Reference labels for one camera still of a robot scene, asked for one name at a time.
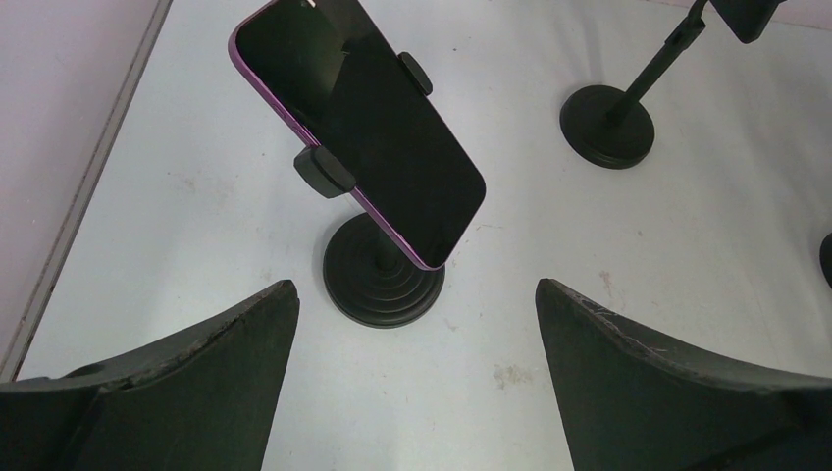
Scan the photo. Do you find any purple phone on left stand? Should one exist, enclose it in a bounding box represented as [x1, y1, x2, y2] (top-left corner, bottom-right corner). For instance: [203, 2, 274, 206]
[228, 1, 486, 270]

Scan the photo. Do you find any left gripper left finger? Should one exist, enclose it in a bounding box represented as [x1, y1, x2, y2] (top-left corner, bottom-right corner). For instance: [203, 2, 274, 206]
[1, 281, 300, 470]

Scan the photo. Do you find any right black phone stand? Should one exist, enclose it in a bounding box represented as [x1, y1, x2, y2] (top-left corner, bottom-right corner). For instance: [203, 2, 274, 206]
[818, 234, 832, 287]

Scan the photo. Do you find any black phone on centre stand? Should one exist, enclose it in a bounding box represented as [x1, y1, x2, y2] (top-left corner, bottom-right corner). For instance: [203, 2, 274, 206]
[710, 0, 785, 44]

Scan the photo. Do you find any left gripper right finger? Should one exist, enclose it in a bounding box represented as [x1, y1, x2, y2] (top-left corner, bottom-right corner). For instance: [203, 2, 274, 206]
[535, 279, 831, 470]

